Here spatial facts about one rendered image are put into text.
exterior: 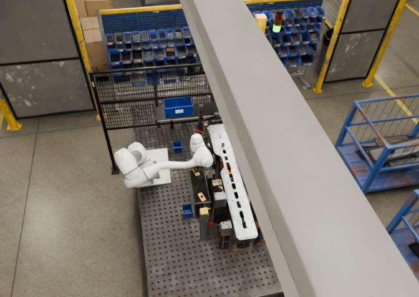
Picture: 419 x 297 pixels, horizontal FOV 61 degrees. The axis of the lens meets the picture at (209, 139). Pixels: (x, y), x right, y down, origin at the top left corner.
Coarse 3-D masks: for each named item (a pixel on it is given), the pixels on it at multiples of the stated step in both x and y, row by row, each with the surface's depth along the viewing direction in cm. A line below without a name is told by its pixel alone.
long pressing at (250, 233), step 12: (216, 132) 379; (216, 144) 367; (228, 144) 368; (228, 156) 357; (228, 180) 336; (240, 180) 336; (228, 192) 326; (240, 192) 327; (228, 204) 317; (252, 216) 310; (240, 228) 301; (252, 228) 301
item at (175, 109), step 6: (168, 102) 395; (174, 102) 396; (180, 102) 398; (186, 102) 400; (192, 102) 387; (168, 108) 380; (174, 108) 381; (180, 108) 383; (186, 108) 385; (192, 108) 386; (168, 114) 386; (174, 114) 388; (180, 114) 390; (186, 114) 391; (192, 114) 393
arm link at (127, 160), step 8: (136, 144) 341; (120, 152) 281; (128, 152) 284; (136, 152) 321; (144, 152) 337; (120, 160) 279; (128, 160) 280; (136, 160) 290; (144, 160) 340; (120, 168) 281; (128, 168) 280
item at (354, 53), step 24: (360, 0) 488; (384, 0) 497; (336, 24) 508; (360, 24) 518; (384, 24) 529; (336, 48) 540; (360, 48) 553; (384, 48) 558; (336, 72) 576; (360, 72) 591
